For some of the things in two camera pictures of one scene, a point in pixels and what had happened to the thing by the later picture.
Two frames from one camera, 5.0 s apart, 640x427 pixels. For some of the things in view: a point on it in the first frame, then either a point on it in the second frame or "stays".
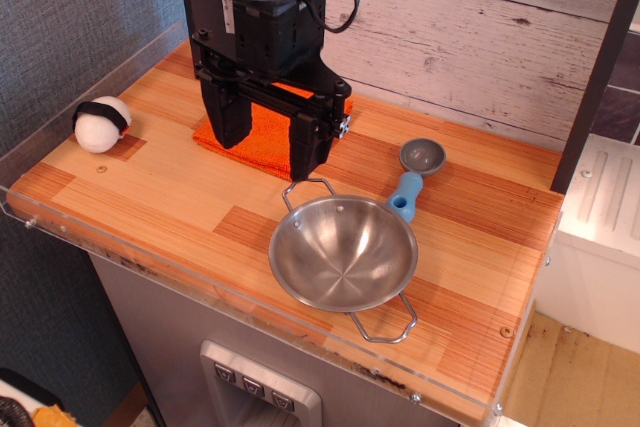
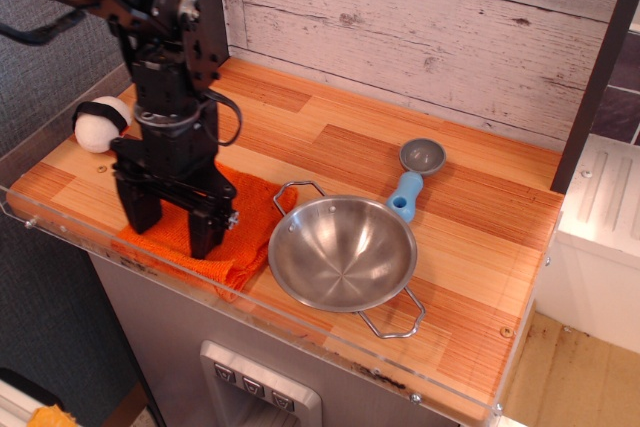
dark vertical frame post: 600,77 stays
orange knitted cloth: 269,146 -> 257,214
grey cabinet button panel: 241,392 stays
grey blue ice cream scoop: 422,157 stays
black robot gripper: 273,45 -> 175,160
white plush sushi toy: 100,124 stays
